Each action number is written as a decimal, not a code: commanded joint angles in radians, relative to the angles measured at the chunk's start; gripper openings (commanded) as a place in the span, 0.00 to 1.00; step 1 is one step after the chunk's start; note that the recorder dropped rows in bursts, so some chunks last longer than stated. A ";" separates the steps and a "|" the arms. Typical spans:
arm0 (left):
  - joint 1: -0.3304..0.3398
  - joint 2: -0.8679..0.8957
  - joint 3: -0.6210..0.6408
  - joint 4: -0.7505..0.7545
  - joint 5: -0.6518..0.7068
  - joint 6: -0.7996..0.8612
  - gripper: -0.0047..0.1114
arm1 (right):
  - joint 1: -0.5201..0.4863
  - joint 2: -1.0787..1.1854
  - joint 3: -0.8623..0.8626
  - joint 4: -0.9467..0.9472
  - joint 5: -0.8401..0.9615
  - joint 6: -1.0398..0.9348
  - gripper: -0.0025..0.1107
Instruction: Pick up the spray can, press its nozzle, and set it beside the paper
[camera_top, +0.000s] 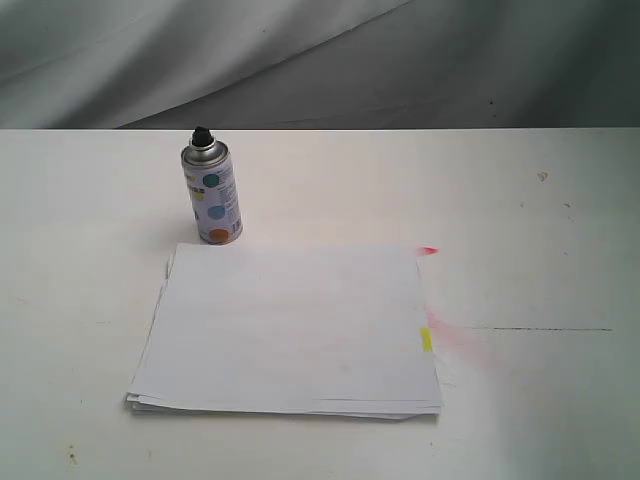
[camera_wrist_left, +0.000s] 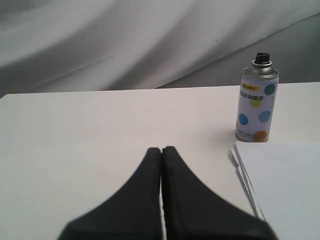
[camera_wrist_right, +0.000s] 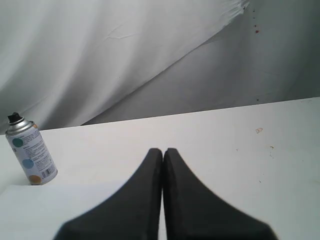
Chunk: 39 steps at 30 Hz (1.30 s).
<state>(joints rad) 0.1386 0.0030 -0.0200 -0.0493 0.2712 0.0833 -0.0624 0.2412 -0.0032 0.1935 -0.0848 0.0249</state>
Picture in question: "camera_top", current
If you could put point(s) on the white dotted spray paint can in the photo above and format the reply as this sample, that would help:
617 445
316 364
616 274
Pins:
209 174

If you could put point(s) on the white paper stack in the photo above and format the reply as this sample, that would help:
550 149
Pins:
333 330

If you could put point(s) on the yellow sticky tab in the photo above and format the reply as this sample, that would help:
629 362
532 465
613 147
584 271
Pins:
427 339

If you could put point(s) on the grey backdrop cloth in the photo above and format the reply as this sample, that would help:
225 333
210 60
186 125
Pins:
319 64

